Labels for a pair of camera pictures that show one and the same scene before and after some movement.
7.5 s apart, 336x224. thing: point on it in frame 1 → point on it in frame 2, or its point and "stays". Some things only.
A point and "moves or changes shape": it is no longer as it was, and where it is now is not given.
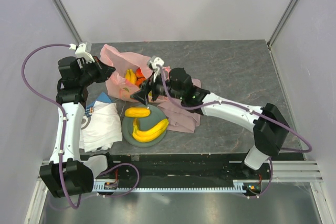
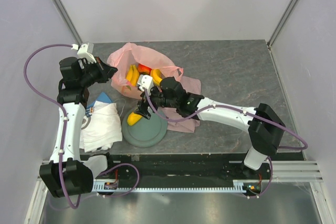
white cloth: (102, 129) stays
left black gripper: (104, 71) stays
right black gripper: (142, 95) → (143, 107)
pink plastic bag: (115, 63) moves or changes shape
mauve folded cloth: (179, 118) stays
